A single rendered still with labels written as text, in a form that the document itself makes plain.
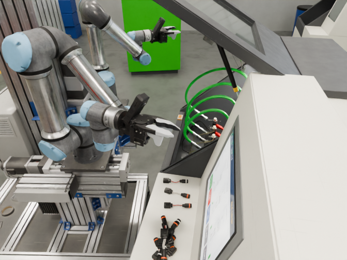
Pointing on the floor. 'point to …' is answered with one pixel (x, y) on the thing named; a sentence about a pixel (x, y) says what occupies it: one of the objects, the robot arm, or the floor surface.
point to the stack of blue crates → (70, 18)
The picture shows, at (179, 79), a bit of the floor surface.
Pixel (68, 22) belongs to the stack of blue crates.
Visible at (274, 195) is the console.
